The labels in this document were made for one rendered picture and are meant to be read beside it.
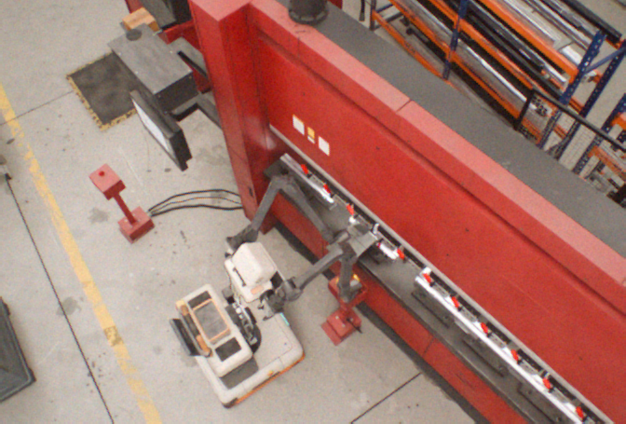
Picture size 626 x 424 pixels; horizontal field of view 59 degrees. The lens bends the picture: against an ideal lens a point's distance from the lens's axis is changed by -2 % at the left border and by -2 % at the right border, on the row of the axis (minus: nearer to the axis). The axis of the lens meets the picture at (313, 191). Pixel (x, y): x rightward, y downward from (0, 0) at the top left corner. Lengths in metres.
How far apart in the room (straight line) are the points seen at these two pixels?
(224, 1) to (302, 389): 2.69
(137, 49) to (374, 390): 2.77
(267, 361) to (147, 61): 2.11
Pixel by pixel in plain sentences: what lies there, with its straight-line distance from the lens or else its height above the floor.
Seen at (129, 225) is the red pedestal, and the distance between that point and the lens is 4.78.
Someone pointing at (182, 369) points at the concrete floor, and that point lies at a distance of 4.37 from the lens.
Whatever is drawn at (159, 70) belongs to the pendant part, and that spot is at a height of 1.95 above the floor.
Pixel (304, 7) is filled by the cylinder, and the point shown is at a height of 2.39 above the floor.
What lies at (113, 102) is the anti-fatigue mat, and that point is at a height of 0.01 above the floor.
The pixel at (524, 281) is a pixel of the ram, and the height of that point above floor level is 1.84.
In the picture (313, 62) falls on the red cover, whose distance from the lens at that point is 2.66.
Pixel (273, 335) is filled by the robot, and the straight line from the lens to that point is 4.03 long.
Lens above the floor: 4.14
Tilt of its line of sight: 59 degrees down
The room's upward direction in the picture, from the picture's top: 2 degrees counter-clockwise
